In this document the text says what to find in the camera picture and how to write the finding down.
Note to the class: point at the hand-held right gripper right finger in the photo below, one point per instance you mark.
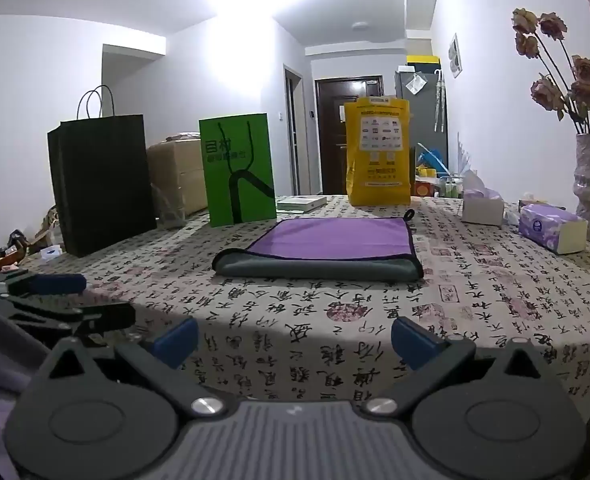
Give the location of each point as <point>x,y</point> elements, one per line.
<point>415,342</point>

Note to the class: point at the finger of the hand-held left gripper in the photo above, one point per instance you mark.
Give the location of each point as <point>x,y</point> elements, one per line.
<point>57,284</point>
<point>100,315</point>

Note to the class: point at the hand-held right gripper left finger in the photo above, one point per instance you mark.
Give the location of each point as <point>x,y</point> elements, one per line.
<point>177,342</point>

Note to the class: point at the purple and grey towel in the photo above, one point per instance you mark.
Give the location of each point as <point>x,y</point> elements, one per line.
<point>325,240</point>

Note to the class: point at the floor clutter pile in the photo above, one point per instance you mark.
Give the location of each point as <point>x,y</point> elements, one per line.
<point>15,250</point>

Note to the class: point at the printed tablecloth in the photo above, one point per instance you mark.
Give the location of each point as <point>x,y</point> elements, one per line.
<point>475,310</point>

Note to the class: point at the black paper bag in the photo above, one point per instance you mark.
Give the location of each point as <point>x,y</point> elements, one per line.
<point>100,185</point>

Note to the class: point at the clear plastic bag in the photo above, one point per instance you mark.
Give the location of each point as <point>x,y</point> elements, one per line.
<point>167,210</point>

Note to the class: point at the beige tissue box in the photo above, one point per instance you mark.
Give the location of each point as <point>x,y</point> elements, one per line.
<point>482,210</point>

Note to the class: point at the green bottles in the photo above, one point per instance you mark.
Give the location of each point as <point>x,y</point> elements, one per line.
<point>451,187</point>

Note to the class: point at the cardboard box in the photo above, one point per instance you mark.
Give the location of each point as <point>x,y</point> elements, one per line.
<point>180,170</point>

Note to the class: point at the purple tissue packet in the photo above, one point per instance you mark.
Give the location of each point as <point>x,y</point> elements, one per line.
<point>552,227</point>

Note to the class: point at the flat white box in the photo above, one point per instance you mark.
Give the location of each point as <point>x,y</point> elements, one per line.
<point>300,203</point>

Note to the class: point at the green paper bag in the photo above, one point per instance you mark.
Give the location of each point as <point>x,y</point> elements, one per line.
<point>237,170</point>

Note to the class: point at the blue plastic item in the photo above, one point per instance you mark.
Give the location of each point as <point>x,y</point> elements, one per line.
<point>432,157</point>

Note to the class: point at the yellow shopping bag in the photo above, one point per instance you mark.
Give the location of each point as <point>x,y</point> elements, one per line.
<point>377,155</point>

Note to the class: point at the dark grey refrigerator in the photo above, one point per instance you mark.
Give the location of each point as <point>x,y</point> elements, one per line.
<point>427,120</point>

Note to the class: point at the dark brown door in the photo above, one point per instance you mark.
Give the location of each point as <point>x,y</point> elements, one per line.
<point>330,135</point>

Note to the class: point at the hanging umbrella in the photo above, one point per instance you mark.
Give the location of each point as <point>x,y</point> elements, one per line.
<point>442,100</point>

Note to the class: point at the yellow box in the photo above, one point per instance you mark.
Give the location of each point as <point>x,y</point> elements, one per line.
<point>424,61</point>

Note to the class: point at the dried rose bouquet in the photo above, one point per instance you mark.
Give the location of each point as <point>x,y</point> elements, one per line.
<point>586,72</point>

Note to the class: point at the round ceiling lamp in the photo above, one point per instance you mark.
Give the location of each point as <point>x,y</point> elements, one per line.
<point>361,25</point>

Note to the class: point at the white wall picture frame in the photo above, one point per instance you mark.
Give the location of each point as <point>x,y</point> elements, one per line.
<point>455,55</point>

